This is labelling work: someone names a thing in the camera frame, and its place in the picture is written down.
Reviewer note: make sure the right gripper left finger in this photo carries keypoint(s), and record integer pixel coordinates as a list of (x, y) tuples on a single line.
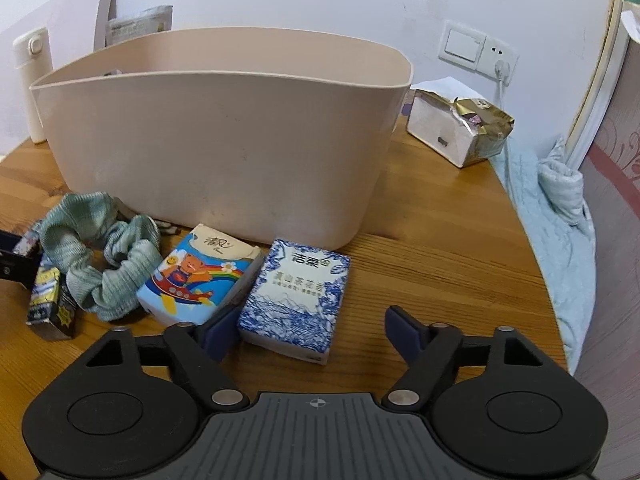
[(175, 371)]

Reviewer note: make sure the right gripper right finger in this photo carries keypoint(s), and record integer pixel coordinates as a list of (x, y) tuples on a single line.
[(435, 353)]

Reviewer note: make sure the small black yellow box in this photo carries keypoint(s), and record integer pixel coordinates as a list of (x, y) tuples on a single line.
[(52, 311)]

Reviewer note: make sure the cartoon rainbow tissue pack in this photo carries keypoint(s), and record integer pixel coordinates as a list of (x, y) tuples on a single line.
[(207, 271)]

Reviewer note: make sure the green knit scrunchie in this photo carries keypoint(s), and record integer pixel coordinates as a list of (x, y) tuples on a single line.
[(105, 259)]

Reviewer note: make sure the light blue blanket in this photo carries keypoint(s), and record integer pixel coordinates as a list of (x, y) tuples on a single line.
[(548, 197)]

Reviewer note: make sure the white gold torn box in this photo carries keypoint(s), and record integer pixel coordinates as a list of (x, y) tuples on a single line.
[(464, 131)]

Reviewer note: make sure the beige plastic storage basket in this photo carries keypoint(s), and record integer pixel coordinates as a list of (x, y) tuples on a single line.
[(258, 132)]

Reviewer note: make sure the purple white board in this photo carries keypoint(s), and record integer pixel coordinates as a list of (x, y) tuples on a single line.
[(76, 28)]

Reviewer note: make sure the pink floral headboard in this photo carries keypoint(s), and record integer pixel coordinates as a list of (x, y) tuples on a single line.
[(604, 142)]

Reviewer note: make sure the white paper sheet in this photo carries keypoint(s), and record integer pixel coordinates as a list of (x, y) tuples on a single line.
[(448, 88)]

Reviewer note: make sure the banana chips pouch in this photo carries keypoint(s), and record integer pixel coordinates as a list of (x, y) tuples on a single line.
[(149, 21)]

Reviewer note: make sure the white light switch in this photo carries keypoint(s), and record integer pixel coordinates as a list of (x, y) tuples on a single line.
[(461, 45)]

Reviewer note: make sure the white wall socket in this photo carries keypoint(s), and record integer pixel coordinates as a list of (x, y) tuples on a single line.
[(497, 52)]

